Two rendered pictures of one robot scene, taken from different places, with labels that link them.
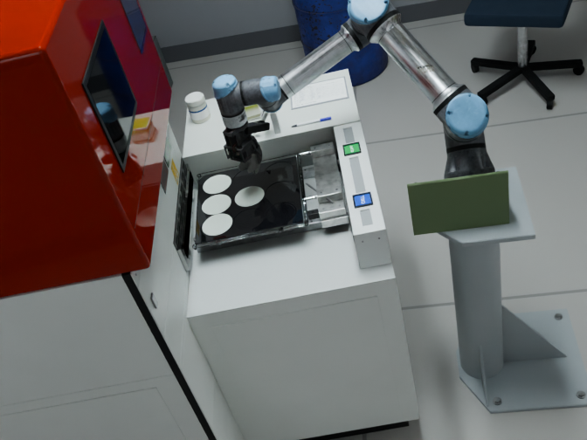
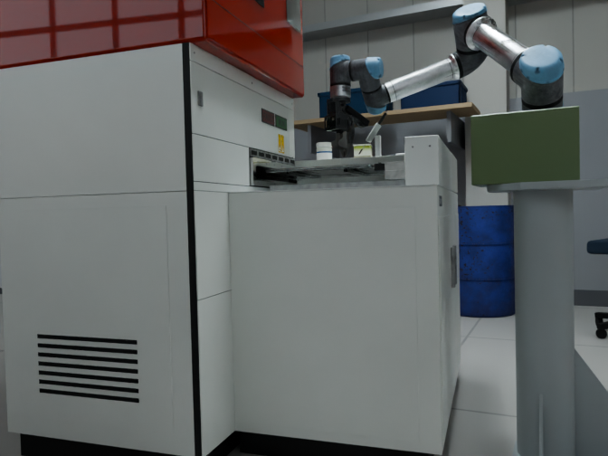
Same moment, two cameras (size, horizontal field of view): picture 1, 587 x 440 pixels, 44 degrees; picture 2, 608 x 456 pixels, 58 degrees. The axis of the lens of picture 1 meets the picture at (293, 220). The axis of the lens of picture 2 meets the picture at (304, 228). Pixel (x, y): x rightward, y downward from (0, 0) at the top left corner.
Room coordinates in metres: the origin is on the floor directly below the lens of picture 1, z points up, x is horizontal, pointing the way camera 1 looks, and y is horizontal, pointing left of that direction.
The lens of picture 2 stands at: (-0.09, -0.19, 0.75)
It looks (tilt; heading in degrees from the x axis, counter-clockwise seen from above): 2 degrees down; 12
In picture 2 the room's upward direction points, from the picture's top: 1 degrees counter-clockwise
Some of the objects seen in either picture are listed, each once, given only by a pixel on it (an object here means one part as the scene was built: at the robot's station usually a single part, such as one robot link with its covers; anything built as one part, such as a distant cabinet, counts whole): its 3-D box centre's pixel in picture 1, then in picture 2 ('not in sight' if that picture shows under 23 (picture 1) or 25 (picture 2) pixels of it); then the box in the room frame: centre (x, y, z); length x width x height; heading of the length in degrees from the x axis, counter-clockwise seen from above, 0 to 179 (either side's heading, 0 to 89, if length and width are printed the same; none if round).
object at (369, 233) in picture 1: (360, 190); (432, 167); (1.76, -0.23, 0.89); 0.55 x 0.09 x 0.14; 173
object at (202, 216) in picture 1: (248, 198); (331, 172); (1.87, 0.12, 0.90); 0.34 x 0.34 x 0.01; 83
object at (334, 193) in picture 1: (329, 194); not in sight; (1.78, -0.13, 0.89); 0.08 x 0.03 x 0.03; 83
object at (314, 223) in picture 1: (272, 232); (338, 186); (1.75, 0.08, 0.84); 0.50 x 0.02 x 0.03; 83
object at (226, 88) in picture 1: (229, 95); (340, 71); (1.91, 0.08, 1.26); 0.09 x 0.08 x 0.11; 78
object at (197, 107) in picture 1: (197, 107); (324, 153); (2.32, 0.22, 1.01); 0.07 x 0.07 x 0.10
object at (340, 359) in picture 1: (307, 276); (367, 303); (1.94, 0.01, 0.41); 0.96 x 0.64 x 0.82; 173
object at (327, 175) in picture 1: (328, 186); (405, 177); (1.86, -0.14, 0.87); 0.36 x 0.08 x 0.03; 173
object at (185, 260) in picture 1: (186, 214); (275, 175); (1.88, 0.33, 0.89); 0.44 x 0.02 x 0.10; 173
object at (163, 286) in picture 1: (166, 223); (251, 135); (1.71, 0.37, 1.02); 0.81 x 0.03 x 0.40; 173
